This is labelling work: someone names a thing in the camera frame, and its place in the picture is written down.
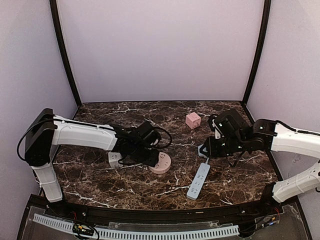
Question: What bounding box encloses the small blue plug adapter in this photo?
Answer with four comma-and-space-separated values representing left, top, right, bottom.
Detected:
197, 144, 208, 158

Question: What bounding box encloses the pink cube socket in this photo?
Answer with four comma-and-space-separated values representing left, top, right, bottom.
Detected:
185, 112, 202, 129

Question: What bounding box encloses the white cube socket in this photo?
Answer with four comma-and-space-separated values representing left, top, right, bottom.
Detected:
108, 151, 124, 169

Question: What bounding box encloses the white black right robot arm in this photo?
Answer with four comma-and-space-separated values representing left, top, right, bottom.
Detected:
198, 108, 320, 204

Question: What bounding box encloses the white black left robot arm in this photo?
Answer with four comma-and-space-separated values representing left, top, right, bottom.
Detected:
19, 108, 171, 203

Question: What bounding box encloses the round pink power strip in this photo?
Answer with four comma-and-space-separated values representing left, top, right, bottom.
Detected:
149, 152, 172, 175

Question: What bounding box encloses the blue power strip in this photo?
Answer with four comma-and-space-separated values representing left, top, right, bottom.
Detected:
186, 162, 211, 200

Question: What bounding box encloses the small circuit board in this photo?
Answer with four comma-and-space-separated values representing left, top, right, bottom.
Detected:
72, 223, 95, 237

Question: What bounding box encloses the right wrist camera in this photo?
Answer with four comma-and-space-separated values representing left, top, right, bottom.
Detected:
207, 114, 223, 140

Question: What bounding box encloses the black front rail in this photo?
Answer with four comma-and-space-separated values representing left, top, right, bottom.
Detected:
44, 199, 286, 226

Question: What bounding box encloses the white cable duct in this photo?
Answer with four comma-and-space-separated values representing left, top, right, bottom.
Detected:
32, 213, 240, 240

